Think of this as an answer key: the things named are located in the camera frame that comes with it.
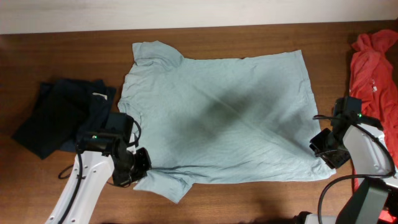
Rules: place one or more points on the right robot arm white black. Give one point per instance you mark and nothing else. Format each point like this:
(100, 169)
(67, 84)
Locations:
(358, 138)

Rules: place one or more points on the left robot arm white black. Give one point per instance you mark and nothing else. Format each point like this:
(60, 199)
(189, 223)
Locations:
(112, 152)

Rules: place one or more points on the dark navy folded garment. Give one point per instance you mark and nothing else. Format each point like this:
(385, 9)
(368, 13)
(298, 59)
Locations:
(64, 111)

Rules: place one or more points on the light blue t-shirt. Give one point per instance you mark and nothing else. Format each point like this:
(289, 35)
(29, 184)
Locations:
(221, 121)

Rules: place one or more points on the red t-shirt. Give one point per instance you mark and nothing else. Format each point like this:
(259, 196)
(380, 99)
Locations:
(371, 82)

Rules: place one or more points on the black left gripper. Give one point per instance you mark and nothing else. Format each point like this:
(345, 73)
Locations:
(145, 164)

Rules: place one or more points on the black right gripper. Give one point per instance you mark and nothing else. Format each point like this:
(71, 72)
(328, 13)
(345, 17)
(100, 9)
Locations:
(315, 145)

